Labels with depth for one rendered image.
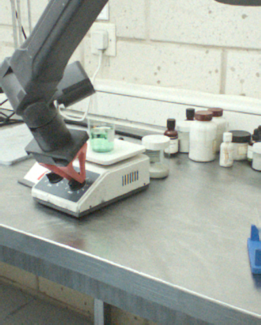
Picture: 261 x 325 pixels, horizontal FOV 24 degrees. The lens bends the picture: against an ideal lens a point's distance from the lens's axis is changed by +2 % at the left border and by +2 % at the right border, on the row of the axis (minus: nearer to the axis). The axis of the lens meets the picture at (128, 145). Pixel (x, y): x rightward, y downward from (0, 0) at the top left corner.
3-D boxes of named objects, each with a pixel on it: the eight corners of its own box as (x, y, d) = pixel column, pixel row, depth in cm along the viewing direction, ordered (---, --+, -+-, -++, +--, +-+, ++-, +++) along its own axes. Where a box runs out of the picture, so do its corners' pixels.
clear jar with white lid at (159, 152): (175, 176, 128) (175, 140, 125) (151, 181, 125) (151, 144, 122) (160, 167, 133) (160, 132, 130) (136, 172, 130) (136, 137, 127)
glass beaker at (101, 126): (119, 149, 118) (118, 109, 115) (111, 158, 113) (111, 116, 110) (90, 147, 119) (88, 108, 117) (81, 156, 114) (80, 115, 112)
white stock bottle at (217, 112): (224, 154, 142) (226, 112, 139) (200, 151, 143) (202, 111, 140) (225, 146, 147) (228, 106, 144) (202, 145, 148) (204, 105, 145)
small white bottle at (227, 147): (217, 164, 135) (218, 132, 133) (229, 162, 136) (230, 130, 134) (223, 168, 132) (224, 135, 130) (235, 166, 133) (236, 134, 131)
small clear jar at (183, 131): (188, 145, 149) (189, 119, 147) (204, 151, 144) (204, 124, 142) (169, 149, 146) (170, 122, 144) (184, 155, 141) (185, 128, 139)
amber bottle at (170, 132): (162, 151, 143) (162, 117, 141) (175, 151, 144) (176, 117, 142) (165, 156, 140) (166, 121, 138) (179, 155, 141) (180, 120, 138)
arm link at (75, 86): (-5, 62, 92) (21, 111, 89) (65, 27, 92) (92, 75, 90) (16, 92, 103) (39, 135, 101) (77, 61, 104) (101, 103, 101)
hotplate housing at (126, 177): (78, 220, 107) (77, 177, 104) (30, 201, 115) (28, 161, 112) (158, 185, 122) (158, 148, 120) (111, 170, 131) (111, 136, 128)
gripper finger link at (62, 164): (73, 163, 114) (51, 127, 108) (102, 168, 110) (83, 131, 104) (52, 190, 110) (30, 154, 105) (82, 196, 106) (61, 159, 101)
